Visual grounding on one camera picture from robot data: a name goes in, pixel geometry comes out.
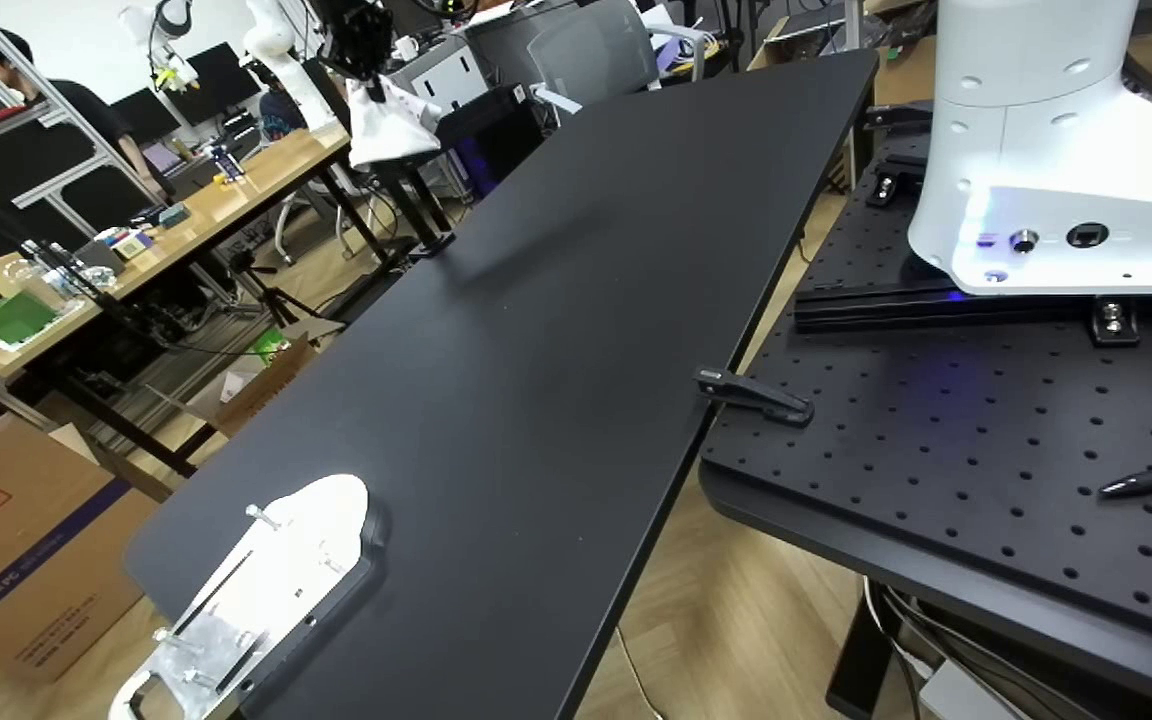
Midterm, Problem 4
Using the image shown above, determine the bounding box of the white cloth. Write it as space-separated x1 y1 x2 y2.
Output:
349 81 438 164

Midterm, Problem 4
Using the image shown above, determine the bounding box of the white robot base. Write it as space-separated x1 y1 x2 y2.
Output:
907 0 1152 297

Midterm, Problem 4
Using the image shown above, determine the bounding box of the green object on desk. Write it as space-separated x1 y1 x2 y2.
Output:
0 292 57 342

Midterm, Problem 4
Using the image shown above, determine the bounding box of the black clamp lever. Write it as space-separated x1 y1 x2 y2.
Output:
695 369 816 426

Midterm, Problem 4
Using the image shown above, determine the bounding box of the black hanging stand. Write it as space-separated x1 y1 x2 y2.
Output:
306 58 452 255

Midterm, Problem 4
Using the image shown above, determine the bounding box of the grey office chair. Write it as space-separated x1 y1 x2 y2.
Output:
463 0 656 108

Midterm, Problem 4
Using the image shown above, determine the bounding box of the clear acrylic dish rack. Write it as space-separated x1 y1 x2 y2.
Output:
107 473 370 720

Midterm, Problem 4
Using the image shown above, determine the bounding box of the black perforated mounting board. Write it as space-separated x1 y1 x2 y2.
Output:
700 132 1152 715

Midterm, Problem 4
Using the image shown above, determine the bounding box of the wooden desk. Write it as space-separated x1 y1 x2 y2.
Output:
0 103 400 384

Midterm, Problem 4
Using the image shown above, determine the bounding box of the cardboard box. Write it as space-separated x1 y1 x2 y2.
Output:
0 417 156 681

